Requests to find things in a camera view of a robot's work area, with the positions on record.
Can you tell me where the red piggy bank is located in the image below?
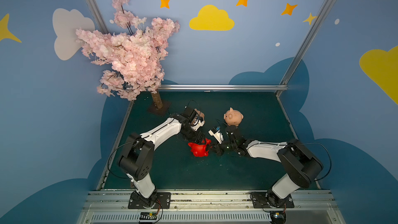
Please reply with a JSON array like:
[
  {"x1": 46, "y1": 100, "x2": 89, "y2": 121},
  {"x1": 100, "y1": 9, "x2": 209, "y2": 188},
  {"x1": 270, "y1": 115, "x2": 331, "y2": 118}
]
[{"x1": 188, "y1": 138, "x2": 211, "y2": 157}]

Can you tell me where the tan piggy bank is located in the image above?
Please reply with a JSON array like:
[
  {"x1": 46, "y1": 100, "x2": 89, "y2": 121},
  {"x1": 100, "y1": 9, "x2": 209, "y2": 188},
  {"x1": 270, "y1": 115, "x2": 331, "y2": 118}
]
[
  {"x1": 223, "y1": 107, "x2": 244, "y2": 127},
  {"x1": 193, "y1": 108, "x2": 205, "y2": 125}
]

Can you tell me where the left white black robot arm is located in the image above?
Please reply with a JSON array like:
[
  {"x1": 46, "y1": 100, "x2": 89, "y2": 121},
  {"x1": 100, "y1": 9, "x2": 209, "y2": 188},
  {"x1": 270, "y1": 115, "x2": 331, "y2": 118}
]
[{"x1": 117, "y1": 114, "x2": 205, "y2": 209}]

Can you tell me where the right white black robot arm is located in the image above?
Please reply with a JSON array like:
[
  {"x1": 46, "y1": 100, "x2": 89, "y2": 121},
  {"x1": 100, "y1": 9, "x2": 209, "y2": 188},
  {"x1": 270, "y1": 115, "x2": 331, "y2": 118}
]
[{"x1": 208, "y1": 125, "x2": 323, "y2": 208}]

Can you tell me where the right circuit board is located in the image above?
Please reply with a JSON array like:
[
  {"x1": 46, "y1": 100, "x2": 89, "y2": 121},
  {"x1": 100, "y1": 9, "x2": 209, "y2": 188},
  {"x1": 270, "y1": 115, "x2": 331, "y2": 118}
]
[{"x1": 269, "y1": 212, "x2": 287, "y2": 224}]

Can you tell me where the left green circuit board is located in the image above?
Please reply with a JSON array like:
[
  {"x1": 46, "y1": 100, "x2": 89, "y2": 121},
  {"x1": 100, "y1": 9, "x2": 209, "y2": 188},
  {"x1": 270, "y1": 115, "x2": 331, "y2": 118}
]
[{"x1": 138, "y1": 212, "x2": 160, "y2": 224}]

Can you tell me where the pink cherry blossom tree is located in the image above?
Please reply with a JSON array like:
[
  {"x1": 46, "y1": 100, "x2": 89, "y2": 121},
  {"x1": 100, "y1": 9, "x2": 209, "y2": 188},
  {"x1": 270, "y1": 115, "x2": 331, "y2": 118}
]
[{"x1": 76, "y1": 0, "x2": 180, "y2": 115}]

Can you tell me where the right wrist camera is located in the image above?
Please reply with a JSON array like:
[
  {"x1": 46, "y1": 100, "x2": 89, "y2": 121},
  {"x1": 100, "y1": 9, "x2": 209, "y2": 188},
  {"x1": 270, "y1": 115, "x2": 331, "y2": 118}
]
[{"x1": 208, "y1": 127, "x2": 224, "y2": 144}]

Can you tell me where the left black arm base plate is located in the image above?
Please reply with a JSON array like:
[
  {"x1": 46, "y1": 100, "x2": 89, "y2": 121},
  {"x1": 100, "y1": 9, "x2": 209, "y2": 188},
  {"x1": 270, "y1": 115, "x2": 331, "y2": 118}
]
[{"x1": 127, "y1": 191, "x2": 171, "y2": 209}]

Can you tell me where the aluminium front rail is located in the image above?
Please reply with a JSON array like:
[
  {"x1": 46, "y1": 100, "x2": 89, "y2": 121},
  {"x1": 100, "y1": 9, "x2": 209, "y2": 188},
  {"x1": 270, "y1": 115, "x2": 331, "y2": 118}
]
[{"x1": 77, "y1": 190, "x2": 345, "y2": 224}]

